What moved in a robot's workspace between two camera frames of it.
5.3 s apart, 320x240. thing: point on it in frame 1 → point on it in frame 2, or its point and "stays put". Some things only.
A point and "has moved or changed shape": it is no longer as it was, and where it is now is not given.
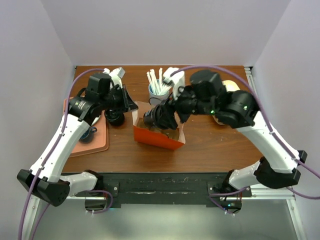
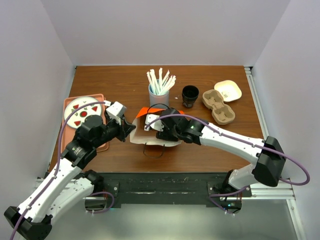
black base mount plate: (168, 190) stays put
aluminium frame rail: (277, 194) stays put
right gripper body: (184, 105) → (167, 133)
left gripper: (130, 104) → (124, 129)
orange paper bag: (171, 139) has moved or changed shape
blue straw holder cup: (155, 99) stays put
